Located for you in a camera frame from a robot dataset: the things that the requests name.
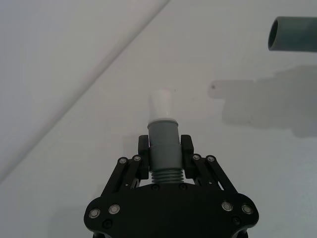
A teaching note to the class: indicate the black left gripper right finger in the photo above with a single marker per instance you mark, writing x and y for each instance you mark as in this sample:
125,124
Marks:
187,158

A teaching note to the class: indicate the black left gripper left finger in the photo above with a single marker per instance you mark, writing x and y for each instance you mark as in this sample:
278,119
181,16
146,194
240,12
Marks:
144,158

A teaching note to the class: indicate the grey threaded fitting white tip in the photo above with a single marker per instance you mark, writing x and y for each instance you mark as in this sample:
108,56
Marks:
163,148

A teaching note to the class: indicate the grey plastic tube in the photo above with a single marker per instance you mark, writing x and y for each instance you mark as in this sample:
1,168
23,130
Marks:
294,34

